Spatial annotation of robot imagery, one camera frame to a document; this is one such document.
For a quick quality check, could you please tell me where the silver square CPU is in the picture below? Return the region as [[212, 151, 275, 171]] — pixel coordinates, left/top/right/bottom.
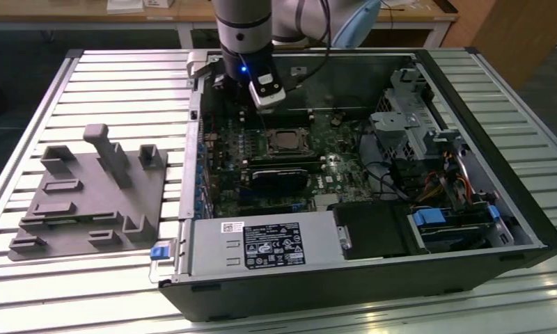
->
[[273, 131, 307, 149]]

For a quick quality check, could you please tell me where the metal socket cover frame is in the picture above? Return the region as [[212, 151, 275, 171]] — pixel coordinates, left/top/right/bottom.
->
[[265, 127, 313, 157]]

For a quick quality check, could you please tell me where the CPU socket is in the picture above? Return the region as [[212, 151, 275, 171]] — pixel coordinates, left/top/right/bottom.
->
[[263, 127, 315, 157]]

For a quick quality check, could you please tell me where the black RAM slot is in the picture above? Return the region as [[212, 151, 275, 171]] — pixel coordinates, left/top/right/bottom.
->
[[277, 107, 369, 116]]

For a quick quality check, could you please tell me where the wooden desk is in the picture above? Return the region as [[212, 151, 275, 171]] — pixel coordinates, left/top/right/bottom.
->
[[0, 0, 459, 49]]

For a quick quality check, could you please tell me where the white box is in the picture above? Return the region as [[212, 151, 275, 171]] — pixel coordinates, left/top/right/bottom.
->
[[105, 0, 145, 15]]

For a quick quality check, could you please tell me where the black graphics card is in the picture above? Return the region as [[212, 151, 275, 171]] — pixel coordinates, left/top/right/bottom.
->
[[248, 166, 311, 196]]

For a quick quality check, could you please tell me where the green motherboard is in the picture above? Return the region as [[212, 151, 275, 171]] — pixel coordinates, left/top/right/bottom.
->
[[201, 104, 400, 218]]

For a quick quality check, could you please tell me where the metal drive cage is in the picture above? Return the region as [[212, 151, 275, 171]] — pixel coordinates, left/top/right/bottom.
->
[[369, 67, 465, 164]]

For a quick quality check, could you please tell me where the small silver heatsink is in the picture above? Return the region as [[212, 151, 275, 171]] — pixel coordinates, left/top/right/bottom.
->
[[313, 194, 343, 209]]

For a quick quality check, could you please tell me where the grey parts rack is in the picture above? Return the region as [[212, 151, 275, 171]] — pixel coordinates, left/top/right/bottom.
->
[[8, 123, 171, 262]]

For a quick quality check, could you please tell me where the silver power supply unit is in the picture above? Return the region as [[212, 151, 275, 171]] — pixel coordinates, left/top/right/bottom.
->
[[185, 211, 344, 279]]

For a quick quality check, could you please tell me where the black plastic fan shroud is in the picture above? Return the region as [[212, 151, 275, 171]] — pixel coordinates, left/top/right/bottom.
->
[[329, 201, 417, 261]]

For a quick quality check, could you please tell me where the wooden cabinet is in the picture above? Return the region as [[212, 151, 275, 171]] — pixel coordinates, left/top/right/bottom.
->
[[445, 0, 557, 90]]

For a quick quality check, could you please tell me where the hard disk in blue carrier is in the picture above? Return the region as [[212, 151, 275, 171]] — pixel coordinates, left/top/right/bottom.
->
[[408, 205, 501, 253]]

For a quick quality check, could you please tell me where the black open PC case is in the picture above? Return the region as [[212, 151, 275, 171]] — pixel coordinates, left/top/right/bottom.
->
[[157, 47, 557, 323]]

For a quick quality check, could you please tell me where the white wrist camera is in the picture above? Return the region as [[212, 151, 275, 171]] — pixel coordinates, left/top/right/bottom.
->
[[248, 72, 288, 111]]

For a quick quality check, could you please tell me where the grey case handle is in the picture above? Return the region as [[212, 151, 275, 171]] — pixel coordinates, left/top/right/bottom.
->
[[185, 51, 220, 79]]

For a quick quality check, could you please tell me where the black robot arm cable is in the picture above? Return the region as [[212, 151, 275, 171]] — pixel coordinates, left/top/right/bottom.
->
[[283, 0, 332, 92]]

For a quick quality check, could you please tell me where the black cable bundle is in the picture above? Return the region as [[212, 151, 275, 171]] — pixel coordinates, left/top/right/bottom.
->
[[357, 121, 412, 203]]

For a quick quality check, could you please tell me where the orange yellow wire bundle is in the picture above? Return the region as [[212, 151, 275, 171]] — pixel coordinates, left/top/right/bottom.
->
[[417, 170, 475, 206]]

